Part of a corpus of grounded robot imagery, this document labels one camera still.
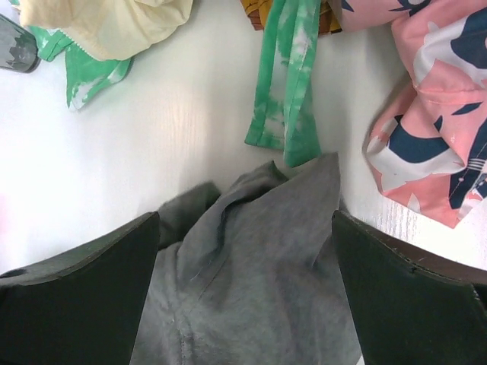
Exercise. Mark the cream yellow cloth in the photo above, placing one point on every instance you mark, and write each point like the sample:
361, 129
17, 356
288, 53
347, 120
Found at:
108, 29

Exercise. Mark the grey cloth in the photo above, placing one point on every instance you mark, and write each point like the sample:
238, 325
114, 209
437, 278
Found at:
250, 275

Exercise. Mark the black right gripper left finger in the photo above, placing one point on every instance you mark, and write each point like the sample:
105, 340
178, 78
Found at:
84, 305

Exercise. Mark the green tie-dye cloth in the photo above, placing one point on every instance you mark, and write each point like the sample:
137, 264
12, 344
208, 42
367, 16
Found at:
282, 118

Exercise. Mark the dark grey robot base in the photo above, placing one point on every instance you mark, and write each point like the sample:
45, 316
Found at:
18, 47

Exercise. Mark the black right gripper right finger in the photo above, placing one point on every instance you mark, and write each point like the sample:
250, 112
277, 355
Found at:
409, 306

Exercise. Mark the mustard brown patterned cloth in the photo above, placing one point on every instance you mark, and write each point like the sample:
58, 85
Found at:
258, 10

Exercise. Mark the pink patterned cloth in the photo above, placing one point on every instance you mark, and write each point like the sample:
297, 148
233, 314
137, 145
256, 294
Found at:
427, 151

